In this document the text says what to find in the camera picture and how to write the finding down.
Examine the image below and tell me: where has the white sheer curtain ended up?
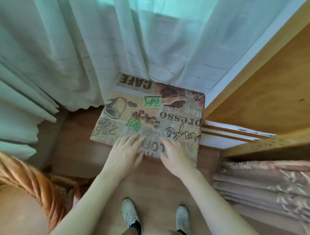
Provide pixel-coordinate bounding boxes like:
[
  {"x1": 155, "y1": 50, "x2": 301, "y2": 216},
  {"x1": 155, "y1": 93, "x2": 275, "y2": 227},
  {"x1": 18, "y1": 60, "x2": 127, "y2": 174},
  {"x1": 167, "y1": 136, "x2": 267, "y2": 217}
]
[{"x1": 0, "y1": 0, "x2": 291, "y2": 160}]

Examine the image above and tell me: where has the brown patterned curtain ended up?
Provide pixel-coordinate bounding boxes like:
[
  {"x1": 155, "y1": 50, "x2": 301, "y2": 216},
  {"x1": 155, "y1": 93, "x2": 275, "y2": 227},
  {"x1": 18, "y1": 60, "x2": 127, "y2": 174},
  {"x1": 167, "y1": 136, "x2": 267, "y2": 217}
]
[{"x1": 212, "y1": 159, "x2": 310, "y2": 235}]

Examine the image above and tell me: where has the white shoe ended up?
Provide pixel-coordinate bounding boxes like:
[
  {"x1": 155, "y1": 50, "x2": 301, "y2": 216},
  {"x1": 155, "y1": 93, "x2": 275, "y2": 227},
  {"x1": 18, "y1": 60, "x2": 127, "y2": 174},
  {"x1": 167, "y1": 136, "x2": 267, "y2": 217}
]
[
  {"x1": 121, "y1": 198, "x2": 141, "y2": 233},
  {"x1": 175, "y1": 204, "x2": 191, "y2": 235}
]

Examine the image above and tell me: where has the person's right forearm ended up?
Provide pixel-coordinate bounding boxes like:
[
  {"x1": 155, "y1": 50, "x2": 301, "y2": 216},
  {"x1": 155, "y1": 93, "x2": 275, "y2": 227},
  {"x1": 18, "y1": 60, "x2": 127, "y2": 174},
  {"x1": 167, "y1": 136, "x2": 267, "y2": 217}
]
[{"x1": 181, "y1": 167, "x2": 261, "y2": 235}]

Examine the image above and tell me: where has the person's right hand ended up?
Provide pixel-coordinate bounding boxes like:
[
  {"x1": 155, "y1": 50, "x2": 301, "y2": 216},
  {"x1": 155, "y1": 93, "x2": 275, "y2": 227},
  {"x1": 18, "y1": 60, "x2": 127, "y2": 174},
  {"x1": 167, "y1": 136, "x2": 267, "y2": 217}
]
[{"x1": 159, "y1": 137, "x2": 198, "y2": 179}]

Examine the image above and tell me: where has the wooden rattan chair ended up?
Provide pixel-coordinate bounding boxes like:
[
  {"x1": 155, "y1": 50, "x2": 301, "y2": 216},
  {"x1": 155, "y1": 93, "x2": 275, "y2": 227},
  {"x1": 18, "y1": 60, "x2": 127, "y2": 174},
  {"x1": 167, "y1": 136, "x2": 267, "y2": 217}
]
[{"x1": 47, "y1": 174, "x2": 81, "y2": 213}]

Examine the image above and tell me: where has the wooden door frame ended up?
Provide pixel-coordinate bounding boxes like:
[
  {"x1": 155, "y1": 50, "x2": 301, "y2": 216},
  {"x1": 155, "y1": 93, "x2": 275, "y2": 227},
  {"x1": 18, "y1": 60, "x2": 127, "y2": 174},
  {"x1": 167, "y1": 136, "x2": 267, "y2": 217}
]
[{"x1": 203, "y1": 0, "x2": 310, "y2": 160}]

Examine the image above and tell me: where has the person's left hand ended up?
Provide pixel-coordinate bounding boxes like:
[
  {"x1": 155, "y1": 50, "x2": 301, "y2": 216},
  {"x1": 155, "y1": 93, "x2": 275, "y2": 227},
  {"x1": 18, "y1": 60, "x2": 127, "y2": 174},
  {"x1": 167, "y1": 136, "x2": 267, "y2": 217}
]
[{"x1": 101, "y1": 134, "x2": 147, "y2": 179}]

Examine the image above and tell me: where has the coffee print cushion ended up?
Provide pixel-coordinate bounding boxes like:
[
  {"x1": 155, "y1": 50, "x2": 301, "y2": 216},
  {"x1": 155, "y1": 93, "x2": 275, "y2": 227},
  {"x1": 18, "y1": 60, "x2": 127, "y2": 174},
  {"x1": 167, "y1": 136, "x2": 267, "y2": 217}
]
[{"x1": 90, "y1": 72, "x2": 206, "y2": 168}]

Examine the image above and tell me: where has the person's left forearm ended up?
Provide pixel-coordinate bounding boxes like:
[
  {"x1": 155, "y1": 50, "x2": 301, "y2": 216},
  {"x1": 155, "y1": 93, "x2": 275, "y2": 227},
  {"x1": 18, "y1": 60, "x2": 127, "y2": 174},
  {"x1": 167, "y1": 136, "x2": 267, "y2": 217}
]
[{"x1": 49, "y1": 169, "x2": 126, "y2": 235}]

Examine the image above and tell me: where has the black left sock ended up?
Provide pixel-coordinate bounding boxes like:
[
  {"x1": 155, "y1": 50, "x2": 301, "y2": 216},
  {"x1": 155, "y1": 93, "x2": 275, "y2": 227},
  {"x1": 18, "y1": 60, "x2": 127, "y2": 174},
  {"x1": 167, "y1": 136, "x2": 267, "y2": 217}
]
[{"x1": 129, "y1": 220, "x2": 142, "y2": 235}]

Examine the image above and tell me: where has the white striped door sill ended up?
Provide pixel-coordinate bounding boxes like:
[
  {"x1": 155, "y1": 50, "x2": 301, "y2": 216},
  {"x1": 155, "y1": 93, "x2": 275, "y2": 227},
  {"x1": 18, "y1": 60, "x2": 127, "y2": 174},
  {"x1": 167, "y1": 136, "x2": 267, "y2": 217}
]
[{"x1": 201, "y1": 120, "x2": 276, "y2": 148}]

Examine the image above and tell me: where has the white left shoe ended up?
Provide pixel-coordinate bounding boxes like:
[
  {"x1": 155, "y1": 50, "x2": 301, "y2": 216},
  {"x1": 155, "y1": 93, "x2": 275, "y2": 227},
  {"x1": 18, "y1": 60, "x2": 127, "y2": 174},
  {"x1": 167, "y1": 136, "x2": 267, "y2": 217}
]
[{"x1": 121, "y1": 198, "x2": 141, "y2": 233}]

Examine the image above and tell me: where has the white right shoe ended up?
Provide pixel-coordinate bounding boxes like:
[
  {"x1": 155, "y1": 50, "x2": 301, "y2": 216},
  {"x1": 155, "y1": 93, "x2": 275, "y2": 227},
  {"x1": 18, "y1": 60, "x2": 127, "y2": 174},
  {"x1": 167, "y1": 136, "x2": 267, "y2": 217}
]
[{"x1": 175, "y1": 204, "x2": 191, "y2": 235}]

